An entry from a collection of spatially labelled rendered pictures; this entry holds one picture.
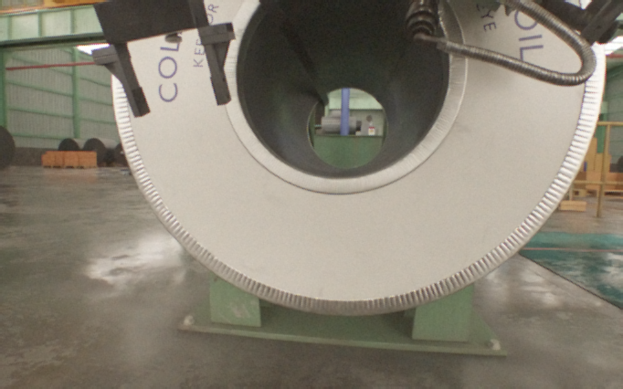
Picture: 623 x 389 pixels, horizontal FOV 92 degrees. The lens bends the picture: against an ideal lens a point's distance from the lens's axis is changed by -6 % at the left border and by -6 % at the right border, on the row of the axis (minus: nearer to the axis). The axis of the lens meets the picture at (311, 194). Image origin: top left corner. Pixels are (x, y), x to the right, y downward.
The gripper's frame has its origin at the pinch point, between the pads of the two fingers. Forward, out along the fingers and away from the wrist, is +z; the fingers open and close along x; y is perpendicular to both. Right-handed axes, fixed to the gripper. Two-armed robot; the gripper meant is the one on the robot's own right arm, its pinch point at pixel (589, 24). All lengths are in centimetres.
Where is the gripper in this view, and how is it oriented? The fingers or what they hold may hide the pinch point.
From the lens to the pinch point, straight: 76.3
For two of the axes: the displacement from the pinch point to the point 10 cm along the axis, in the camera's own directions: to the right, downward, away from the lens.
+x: -4.4, 6.9, -5.8
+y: -8.8, -4.6, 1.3
